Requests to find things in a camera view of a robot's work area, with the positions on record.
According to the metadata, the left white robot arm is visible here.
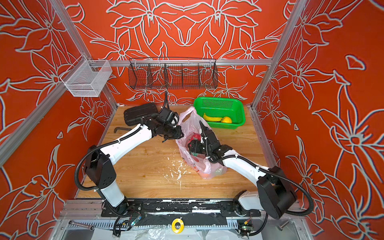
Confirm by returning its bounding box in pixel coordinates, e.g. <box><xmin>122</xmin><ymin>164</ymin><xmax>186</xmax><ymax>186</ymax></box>
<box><xmin>74</xmin><ymin>94</ymin><xmax>184</xmax><ymax>218</ymax></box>

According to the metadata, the clear plastic bin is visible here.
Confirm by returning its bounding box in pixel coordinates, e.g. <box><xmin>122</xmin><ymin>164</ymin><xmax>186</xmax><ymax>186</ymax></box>
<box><xmin>60</xmin><ymin>55</ymin><xmax>113</xmax><ymax>97</ymax></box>

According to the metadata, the yellow banana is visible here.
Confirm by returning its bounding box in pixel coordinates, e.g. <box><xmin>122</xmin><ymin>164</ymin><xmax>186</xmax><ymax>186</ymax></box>
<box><xmin>203</xmin><ymin>113</ymin><xmax>223</xmax><ymax>122</ymax></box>

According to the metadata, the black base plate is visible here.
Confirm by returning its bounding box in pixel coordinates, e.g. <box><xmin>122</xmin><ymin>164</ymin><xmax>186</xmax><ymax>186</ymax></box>
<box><xmin>100</xmin><ymin>197</ymin><xmax>262</xmax><ymax>218</ymax></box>

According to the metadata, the black hex key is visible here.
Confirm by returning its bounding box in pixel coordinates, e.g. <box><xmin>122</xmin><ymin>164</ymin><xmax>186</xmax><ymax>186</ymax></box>
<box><xmin>114</xmin><ymin>127</ymin><xmax>132</xmax><ymax>134</ymax></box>

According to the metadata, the black tool case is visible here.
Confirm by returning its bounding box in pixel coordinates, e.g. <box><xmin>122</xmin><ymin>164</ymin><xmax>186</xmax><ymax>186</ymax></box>
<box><xmin>124</xmin><ymin>103</ymin><xmax>158</xmax><ymax>126</ymax></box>

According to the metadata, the yellow tape roll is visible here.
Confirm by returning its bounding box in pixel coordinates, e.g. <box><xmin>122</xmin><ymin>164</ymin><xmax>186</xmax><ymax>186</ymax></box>
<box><xmin>171</xmin><ymin>218</ymin><xmax>185</xmax><ymax>234</ymax></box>

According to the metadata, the black wire basket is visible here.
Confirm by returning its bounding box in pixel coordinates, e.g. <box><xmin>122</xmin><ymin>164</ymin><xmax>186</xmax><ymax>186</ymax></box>
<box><xmin>128</xmin><ymin>57</ymin><xmax>219</xmax><ymax>90</ymax></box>

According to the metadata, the metal wrench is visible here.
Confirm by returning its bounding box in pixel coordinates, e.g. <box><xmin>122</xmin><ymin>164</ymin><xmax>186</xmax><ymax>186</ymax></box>
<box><xmin>68</xmin><ymin>220</ymin><xmax>95</xmax><ymax>231</ymax></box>

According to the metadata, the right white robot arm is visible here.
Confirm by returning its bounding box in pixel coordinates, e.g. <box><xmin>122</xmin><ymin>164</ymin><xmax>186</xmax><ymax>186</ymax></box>
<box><xmin>188</xmin><ymin>121</ymin><xmax>315</xmax><ymax>220</ymax></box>

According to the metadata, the pink plastic bag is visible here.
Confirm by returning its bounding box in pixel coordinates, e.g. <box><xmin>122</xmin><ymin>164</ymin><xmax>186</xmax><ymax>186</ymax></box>
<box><xmin>176</xmin><ymin>107</ymin><xmax>227</xmax><ymax>179</ymax></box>

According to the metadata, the green plastic basket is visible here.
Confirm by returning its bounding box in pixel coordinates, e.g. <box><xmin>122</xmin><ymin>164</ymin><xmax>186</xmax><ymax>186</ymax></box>
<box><xmin>194</xmin><ymin>97</ymin><xmax>246</xmax><ymax>130</ymax></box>

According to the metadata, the yellow apple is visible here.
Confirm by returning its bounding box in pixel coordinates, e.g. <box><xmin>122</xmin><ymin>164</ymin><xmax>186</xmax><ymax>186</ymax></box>
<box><xmin>221</xmin><ymin>117</ymin><xmax>233</xmax><ymax>124</ymax></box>

